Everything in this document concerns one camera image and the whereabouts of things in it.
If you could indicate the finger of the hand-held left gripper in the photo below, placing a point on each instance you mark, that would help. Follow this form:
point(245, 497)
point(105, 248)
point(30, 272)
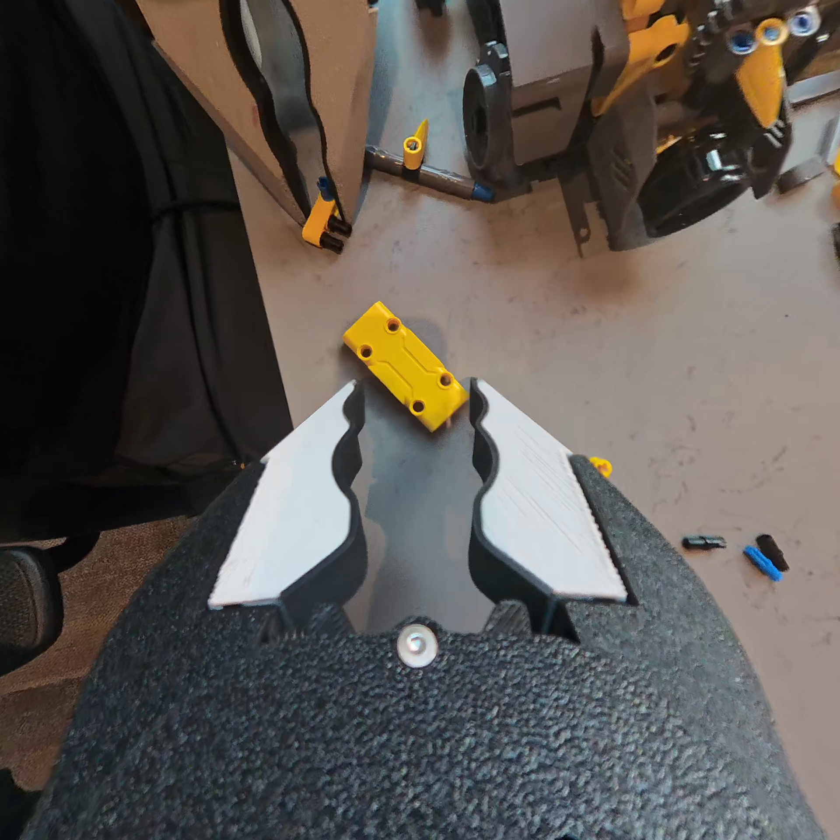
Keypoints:
point(220, 85)
point(341, 79)

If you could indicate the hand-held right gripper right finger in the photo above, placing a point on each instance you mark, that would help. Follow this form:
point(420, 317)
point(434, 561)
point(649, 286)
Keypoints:
point(544, 518)

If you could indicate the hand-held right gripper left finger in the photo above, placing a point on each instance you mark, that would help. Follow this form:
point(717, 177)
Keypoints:
point(289, 525)

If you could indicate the short yellow beam with pins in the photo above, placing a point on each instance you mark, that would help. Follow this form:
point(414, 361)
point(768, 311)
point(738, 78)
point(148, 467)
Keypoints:
point(318, 220)

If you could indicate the yellow rectangular building panel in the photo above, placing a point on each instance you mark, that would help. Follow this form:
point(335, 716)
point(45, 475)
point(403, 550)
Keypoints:
point(403, 367)

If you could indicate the yellow two-hole connector block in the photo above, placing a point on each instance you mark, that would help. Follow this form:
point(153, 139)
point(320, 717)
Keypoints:
point(600, 466)

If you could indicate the grey shaft with yellow lever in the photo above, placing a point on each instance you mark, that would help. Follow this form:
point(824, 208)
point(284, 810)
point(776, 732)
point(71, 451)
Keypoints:
point(433, 176)

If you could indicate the black connector pin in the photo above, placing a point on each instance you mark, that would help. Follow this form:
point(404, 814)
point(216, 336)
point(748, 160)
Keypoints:
point(774, 552)
point(703, 543)

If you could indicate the yellow grey toy vehicle model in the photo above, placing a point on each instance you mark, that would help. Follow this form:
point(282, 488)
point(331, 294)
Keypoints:
point(558, 85)

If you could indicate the blue connector pin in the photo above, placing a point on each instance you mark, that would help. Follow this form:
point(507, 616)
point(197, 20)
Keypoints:
point(762, 563)

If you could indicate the black mesh office chair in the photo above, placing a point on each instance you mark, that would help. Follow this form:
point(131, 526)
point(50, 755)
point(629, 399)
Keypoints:
point(26, 610)

